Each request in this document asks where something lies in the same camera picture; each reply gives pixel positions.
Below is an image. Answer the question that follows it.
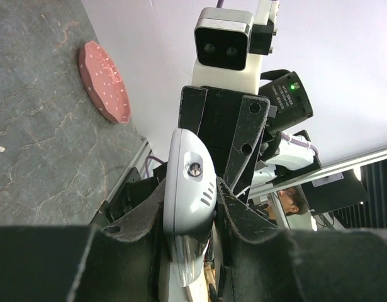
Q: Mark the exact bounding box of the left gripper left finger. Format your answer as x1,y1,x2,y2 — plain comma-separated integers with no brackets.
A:
0,183,165,301

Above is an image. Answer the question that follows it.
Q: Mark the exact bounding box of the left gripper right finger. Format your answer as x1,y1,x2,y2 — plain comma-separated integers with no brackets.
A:
215,179,387,301

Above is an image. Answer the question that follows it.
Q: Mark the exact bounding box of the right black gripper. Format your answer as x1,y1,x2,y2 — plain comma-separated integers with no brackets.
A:
178,86,270,194

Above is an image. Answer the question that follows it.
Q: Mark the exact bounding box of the white remote control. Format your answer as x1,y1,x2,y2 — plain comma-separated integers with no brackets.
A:
163,128,217,287

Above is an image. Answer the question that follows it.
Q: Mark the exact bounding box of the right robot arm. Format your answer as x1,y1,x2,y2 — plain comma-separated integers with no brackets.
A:
178,69,321,193

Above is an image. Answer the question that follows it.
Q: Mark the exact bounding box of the pink dotted plate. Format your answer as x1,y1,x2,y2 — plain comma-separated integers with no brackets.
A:
78,40,132,124

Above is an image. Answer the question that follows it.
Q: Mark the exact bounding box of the person behind enclosure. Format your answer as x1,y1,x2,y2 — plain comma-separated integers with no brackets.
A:
258,186,308,227

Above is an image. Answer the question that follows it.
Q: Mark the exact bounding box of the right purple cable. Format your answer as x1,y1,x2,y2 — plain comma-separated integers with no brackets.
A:
144,0,318,177

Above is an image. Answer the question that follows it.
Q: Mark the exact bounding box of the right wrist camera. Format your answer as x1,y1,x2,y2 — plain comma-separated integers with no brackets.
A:
191,1,279,94

